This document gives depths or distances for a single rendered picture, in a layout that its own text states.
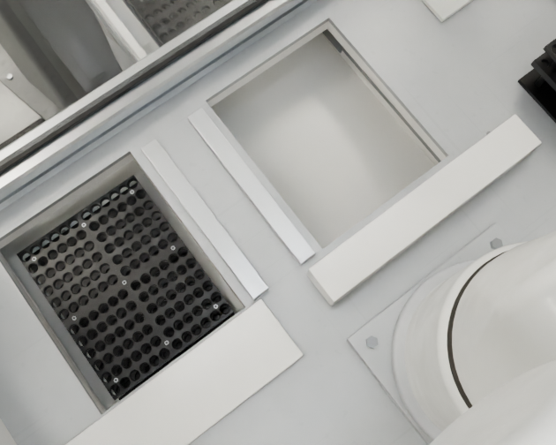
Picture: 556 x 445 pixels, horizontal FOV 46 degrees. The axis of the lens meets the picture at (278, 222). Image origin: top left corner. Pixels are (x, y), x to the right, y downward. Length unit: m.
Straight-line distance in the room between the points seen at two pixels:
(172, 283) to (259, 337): 0.14
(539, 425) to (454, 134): 0.66
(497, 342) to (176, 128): 0.49
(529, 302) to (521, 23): 0.56
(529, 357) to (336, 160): 0.53
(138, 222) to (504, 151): 0.46
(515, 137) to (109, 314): 0.54
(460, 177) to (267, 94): 0.33
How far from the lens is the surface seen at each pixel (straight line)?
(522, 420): 0.24
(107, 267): 0.88
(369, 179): 0.94
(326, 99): 0.98
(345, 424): 0.77
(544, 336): 0.47
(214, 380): 0.75
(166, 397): 0.76
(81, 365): 0.91
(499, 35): 0.94
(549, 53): 0.85
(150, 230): 0.85
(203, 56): 0.83
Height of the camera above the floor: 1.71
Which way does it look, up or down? 75 degrees down
